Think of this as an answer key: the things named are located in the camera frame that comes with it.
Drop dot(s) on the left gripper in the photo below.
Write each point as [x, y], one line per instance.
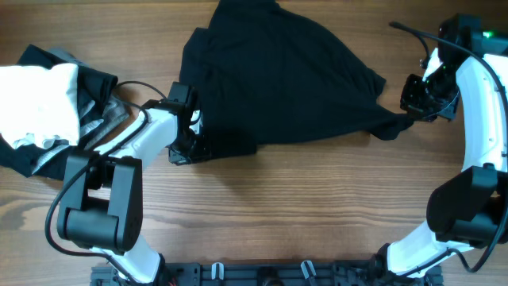
[175, 154]

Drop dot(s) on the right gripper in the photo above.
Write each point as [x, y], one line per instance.
[409, 102]

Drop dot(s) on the black t-shirt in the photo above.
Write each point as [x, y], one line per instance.
[266, 76]

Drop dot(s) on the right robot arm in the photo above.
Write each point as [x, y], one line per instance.
[467, 71]

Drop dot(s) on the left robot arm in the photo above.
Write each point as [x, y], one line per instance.
[99, 211]

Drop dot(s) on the black folded garment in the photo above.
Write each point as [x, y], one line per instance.
[20, 159]

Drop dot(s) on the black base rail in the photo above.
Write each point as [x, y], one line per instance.
[338, 273]

